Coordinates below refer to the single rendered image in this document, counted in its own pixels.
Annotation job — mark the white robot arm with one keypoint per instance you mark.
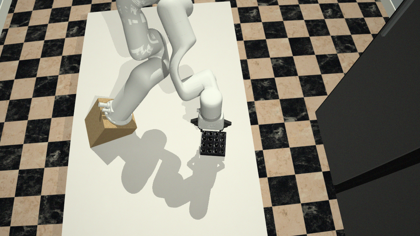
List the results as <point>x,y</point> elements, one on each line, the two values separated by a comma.
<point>150,43</point>

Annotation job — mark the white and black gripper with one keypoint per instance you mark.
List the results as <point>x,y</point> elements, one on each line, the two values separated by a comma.
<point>220,124</point>

